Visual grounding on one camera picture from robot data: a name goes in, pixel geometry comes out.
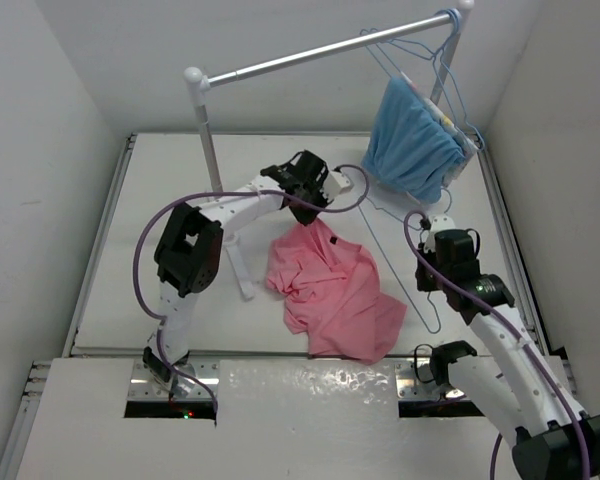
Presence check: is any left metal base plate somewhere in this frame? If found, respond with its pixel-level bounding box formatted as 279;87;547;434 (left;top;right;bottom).
129;352;222;404

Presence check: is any patterned garment on hanger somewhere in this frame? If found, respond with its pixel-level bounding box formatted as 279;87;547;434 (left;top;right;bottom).
400;72;478;188

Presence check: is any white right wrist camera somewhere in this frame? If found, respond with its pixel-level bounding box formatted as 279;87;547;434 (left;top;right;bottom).
421;214;456;253

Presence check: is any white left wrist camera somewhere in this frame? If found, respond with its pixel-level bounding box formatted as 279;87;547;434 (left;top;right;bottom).
321;170;353;203

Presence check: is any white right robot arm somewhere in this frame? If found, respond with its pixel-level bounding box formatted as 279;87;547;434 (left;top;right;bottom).
412;226;600;479

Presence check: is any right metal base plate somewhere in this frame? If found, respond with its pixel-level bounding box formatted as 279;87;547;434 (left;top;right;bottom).
394;356;469;402

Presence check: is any purple cable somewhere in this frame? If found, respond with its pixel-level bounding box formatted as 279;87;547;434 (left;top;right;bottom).
403;210;596;480
132;164;371;416

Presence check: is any blue t shirt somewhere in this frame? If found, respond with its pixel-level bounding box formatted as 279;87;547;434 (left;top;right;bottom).
362;76;466;204

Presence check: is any pink t shirt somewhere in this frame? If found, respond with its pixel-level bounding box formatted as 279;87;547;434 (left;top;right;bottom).
266;219;407;364

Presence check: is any white clothes rack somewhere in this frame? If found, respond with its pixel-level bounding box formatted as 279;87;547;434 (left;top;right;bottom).
183;0;476;301

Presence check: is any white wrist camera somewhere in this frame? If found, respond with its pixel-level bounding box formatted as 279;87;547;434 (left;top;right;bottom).
421;214;456;253
321;170;353;203

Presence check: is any metal base plate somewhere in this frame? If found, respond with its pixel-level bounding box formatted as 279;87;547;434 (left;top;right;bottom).
394;356;469;402
129;352;222;404

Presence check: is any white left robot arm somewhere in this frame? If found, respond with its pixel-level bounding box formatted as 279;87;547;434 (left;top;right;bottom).
143;150;350;385

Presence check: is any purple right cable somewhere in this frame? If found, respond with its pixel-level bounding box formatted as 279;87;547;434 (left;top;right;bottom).
403;210;596;480

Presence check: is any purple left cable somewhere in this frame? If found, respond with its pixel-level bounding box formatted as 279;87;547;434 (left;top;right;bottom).
132;164;371;416

